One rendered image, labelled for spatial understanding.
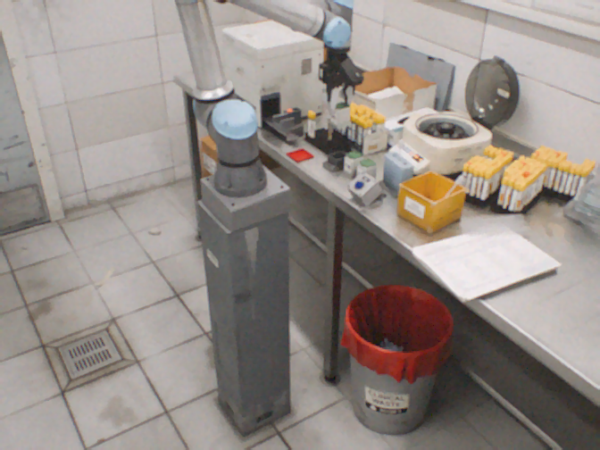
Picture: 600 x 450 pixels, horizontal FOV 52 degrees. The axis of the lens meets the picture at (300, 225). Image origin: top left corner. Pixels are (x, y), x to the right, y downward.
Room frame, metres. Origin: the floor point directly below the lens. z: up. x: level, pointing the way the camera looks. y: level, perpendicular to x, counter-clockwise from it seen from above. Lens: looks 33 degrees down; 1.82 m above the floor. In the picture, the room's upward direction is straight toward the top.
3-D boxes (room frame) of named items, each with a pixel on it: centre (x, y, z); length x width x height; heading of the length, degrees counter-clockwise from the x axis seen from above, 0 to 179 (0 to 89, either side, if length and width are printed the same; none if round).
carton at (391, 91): (2.17, -0.31, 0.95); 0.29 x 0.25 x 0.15; 123
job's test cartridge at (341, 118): (1.79, -0.13, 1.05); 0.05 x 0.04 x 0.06; 123
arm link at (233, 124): (1.54, 0.18, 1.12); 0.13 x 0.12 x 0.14; 26
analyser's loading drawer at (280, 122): (2.04, 0.07, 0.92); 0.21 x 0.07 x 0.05; 33
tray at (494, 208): (1.55, -0.64, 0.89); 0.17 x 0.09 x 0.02; 140
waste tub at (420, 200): (1.48, -0.37, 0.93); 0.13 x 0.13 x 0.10; 37
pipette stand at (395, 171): (1.64, -0.30, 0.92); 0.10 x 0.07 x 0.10; 25
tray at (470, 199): (1.62, -0.56, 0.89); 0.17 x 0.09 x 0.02; 140
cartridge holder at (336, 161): (1.79, -0.13, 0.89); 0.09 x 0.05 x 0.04; 123
